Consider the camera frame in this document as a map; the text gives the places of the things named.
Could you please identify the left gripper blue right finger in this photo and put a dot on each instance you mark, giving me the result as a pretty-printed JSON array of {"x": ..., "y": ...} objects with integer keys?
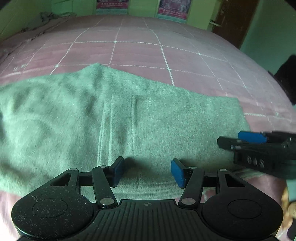
[{"x": 190, "y": 179}]

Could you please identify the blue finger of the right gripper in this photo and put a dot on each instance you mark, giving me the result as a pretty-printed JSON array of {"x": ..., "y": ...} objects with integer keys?
[
  {"x": 252, "y": 137},
  {"x": 229, "y": 144}
]

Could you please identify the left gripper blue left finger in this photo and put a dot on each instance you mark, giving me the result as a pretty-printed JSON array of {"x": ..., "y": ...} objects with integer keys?
[{"x": 104, "y": 178}]

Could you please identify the dark chair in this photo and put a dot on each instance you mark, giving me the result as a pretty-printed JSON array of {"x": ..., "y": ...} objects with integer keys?
[{"x": 286, "y": 77}]

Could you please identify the dark brown wooden door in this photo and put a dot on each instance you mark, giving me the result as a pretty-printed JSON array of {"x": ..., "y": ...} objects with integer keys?
[{"x": 233, "y": 20}]

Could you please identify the lower right purple poster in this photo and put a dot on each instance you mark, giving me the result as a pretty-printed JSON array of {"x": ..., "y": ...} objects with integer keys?
[{"x": 174, "y": 8}]

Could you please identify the purple poster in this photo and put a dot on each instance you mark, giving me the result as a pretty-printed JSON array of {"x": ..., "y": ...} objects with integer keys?
[
  {"x": 174, "y": 8},
  {"x": 112, "y": 4}
]

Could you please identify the grey crumpled cloth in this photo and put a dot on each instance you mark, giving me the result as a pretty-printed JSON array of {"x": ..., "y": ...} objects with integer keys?
[{"x": 45, "y": 17}]

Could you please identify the lower left purple poster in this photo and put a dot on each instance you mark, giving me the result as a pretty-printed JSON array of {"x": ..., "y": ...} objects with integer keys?
[{"x": 112, "y": 4}]

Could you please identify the cream wardrobe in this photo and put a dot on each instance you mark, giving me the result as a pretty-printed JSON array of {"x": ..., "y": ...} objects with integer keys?
[{"x": 199, "y": 14}]

